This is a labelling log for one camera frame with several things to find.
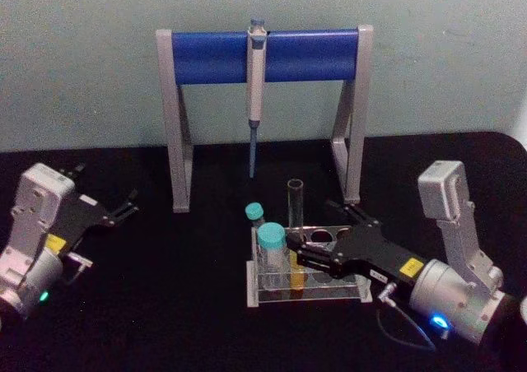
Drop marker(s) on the black table cloth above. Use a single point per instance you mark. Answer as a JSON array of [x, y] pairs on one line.
[[173, 306]]

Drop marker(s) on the small teal capped tube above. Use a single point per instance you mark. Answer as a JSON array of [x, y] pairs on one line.
[[254, 211]]

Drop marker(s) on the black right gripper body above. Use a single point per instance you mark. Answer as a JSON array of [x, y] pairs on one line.
[[366, 252]]

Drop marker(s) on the clear open glass tube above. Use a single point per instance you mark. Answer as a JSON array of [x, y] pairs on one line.
[[295, 211]]

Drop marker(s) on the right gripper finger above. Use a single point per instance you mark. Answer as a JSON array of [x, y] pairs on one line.
[[313, 254], [354, 215]]

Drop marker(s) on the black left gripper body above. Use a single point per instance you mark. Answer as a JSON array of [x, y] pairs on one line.
[[78, 219]]

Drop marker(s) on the grey pipette with blue tip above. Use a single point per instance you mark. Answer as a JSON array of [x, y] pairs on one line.
[[255, 88]]

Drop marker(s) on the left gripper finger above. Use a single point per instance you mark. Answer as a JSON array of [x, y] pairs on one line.
[[74, 171], [123, 211]]

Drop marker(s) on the tube with yellow liquid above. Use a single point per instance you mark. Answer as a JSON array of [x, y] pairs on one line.
[[297, 283]]

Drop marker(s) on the large teal capped tube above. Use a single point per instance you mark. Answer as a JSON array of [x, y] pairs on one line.
[[271, 236]]

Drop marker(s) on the grey stand with blue bar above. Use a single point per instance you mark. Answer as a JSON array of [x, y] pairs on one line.
[[214, 57]]

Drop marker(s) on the clear plastic tube rack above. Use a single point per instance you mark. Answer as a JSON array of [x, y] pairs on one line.
[[263, 298]]

